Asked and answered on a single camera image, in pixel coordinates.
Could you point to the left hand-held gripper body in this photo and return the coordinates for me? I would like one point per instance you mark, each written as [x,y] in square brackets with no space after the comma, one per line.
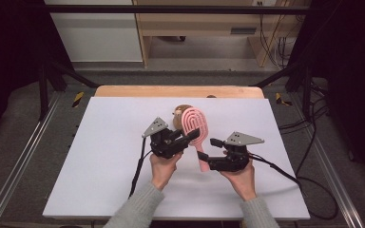
[164,145]

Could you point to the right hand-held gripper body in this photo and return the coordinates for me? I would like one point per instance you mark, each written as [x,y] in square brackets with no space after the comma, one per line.
[233,161]

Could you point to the pink hairbrush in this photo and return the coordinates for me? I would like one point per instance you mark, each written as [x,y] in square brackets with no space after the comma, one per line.
[195,118]

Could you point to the person's right hand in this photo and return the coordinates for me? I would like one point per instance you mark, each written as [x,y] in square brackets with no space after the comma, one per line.
[244,182]

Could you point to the person's left hand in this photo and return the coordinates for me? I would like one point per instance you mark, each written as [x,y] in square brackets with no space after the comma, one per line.
[163,171]

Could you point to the small cream figure on cup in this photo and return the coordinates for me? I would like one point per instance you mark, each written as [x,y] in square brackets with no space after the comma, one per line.
[178,112]

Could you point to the wooden table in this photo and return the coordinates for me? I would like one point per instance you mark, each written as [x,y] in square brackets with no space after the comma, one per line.
[158,91]

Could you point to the yellow black tape marker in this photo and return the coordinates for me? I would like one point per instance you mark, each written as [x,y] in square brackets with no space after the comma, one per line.
[279,98]
[78,99]

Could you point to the white table board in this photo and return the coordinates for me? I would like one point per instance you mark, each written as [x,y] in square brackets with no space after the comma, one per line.
[101,190]

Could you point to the black metal stand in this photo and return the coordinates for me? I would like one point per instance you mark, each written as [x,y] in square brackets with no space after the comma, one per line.
[305,91]
[43,91]

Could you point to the wooden desk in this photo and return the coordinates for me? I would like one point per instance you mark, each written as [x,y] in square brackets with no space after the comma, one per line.
[199,23]

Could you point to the grey label on desk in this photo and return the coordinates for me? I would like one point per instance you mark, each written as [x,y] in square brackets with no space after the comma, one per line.
[243,30]

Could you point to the white cabinet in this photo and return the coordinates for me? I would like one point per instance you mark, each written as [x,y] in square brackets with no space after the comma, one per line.
[101,38]

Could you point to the aluminium rail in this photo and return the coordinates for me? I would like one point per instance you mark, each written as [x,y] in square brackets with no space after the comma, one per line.
[22,158]
[329,167]

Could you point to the black horizontal frame bar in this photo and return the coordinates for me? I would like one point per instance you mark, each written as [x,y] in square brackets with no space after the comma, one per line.
[171,9]

